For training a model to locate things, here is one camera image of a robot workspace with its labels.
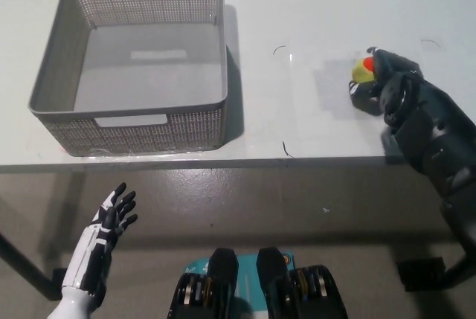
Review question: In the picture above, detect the grey tape patch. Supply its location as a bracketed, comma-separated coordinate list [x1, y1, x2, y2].
[312, 59, 391, 121]

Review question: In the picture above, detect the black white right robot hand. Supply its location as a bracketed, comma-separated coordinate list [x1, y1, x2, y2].
[348, 47, 425, 126]

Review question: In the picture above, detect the orange yellow tennis ball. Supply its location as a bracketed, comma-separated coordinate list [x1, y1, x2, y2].
[352, 57, 376, 85]

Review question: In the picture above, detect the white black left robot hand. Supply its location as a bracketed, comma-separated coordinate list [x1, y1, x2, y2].
[61, 182, 139, 300]

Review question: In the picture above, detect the grey perforated plastic basket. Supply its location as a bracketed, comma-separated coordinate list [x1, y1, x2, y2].
[28, 0, 229, 157]

